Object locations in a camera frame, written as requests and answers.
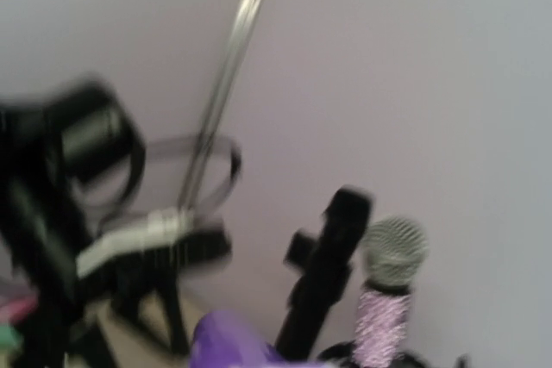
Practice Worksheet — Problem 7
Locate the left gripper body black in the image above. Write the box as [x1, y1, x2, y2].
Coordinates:
[85, 255, 191, 355]

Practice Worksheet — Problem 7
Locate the pink toy microphone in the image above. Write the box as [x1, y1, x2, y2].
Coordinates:
[0, 295, 36, 324]

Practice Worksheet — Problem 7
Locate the purple-head microphone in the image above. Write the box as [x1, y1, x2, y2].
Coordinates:
[189, 310, 287, 368]

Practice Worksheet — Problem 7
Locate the black round-base mic stand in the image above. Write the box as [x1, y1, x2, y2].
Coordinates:
[275, 230, 341, 361]

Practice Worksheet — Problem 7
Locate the teal toy microphone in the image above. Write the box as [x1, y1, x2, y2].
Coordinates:
[0, 325, 22, 352]

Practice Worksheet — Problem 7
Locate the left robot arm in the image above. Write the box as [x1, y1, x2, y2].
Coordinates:
[1, 80, 190, 367]

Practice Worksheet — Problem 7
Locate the black tripod mic stand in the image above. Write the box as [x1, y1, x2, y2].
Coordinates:
[317, 341, 432, 368]

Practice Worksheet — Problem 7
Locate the glitter silver-head microphone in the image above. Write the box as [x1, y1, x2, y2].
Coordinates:
[353, 216, 429, 351]

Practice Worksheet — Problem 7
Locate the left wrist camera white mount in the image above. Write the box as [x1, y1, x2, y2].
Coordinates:
[75, 208, 234, 279]

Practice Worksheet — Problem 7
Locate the aluminium frame post left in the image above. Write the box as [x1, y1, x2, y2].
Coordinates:
[178, 0, 263, 208]

